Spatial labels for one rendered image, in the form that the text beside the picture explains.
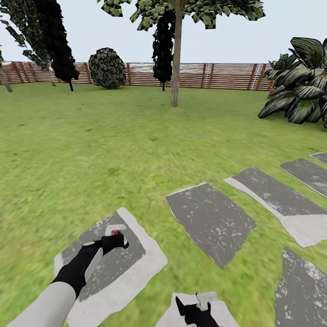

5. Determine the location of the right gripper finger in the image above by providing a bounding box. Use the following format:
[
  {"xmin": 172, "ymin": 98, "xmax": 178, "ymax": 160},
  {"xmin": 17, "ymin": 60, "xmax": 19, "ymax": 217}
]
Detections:
[{"xmin": 176, "ymin": 297, "xmax": 186, "ymax": 316}]

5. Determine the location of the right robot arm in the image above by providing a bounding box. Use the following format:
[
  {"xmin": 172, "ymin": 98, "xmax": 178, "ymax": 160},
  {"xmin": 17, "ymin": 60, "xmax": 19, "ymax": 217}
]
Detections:
[{"xmin": 176, "ymin": 291, "xmax": 220, "ymax": 327}]

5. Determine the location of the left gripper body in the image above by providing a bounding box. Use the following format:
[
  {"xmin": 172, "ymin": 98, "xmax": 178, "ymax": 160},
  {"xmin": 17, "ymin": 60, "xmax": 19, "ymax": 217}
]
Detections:
[{"xmin": 101, "ymin": 233, "xmax": 124, "ymax": 250}]

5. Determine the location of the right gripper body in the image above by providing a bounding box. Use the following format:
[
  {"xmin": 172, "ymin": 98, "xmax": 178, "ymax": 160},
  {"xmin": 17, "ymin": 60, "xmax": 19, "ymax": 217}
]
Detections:
[{"xmin": 184, "ymin": 303, "xmax": 214, "ymax": 327}]

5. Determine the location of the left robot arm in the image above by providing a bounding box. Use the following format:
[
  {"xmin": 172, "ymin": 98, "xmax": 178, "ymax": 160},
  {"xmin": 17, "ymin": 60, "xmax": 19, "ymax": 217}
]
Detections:
[{"xmin": 6, "ymin": 225, "xmax": 126, "ymax": 327}]

